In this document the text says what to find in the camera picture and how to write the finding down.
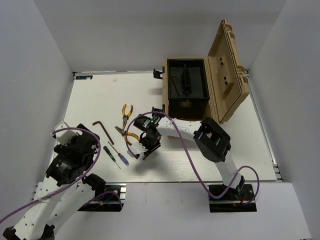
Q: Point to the red blue handled screwdriver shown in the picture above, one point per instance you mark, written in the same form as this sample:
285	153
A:
123	159

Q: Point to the yellow needle-nose pliers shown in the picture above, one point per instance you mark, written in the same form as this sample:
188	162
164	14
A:
125	116

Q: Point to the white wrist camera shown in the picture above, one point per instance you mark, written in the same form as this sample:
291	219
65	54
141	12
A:
137	148
62	133

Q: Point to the brown hex key long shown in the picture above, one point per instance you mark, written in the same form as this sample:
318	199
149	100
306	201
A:
175	85

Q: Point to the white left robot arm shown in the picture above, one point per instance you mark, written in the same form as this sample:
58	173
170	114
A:
67	185

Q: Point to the dark blue table label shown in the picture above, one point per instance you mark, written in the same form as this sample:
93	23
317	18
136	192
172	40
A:
83	77

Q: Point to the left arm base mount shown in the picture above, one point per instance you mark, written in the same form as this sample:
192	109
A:
111	198

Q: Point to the black toolbox inner tray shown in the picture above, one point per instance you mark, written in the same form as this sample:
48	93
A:
191	80

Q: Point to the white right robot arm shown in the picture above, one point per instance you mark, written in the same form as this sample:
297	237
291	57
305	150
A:
211	139

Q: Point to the black green precision screwdriver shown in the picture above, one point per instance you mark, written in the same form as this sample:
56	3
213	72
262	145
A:
110	155

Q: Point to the tan plastic toolbox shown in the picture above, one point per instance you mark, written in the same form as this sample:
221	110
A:
227	83

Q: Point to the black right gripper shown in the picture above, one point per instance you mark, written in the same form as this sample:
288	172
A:
150	149

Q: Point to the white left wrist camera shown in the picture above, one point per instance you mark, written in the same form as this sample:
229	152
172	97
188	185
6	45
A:
62	133

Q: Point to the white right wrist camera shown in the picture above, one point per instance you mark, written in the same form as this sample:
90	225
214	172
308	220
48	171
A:
137	148

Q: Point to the yellow combination pliers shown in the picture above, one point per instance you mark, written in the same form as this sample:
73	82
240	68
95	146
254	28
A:
129	134

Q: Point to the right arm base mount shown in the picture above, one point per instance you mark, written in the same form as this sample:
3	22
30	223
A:
234	204

